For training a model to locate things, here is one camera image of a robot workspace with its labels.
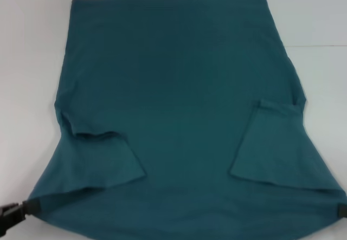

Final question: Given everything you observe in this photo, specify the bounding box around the teal blue t-shirt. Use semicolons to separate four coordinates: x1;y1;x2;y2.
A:
28;0;347;240

